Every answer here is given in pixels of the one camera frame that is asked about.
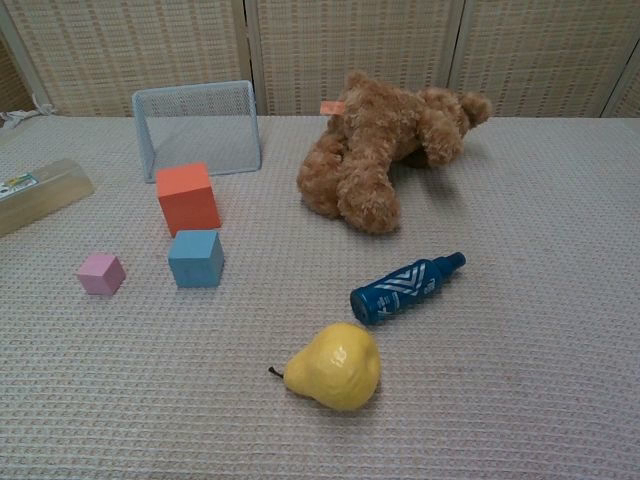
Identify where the beige woven tablecloth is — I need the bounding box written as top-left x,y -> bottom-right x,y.
0,103 -> 640,480

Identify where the small pink wooden block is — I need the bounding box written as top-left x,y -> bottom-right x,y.
75,252 -> 127,296

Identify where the light blue mesh holder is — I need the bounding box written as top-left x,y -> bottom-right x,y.
131,79 -> 264,185

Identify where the large orange wooden block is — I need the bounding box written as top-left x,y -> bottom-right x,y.
155,161 -> 222,239

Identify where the blue spray bottle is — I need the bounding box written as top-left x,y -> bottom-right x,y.
349,251 -> 467,326

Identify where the clear plastic drink bottle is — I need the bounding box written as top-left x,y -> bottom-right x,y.
0,157 -> 96,239

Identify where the medium blue wooden block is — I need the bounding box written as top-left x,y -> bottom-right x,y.
167,229 -> 225,289

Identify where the yellow pear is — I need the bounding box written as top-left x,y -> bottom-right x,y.
268,322 -> 382,413

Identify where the woven folding screen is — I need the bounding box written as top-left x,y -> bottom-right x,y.
0,0 -> 640,119

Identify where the brown teddy bear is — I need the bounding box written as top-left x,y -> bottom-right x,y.
296,70 -> 494,235

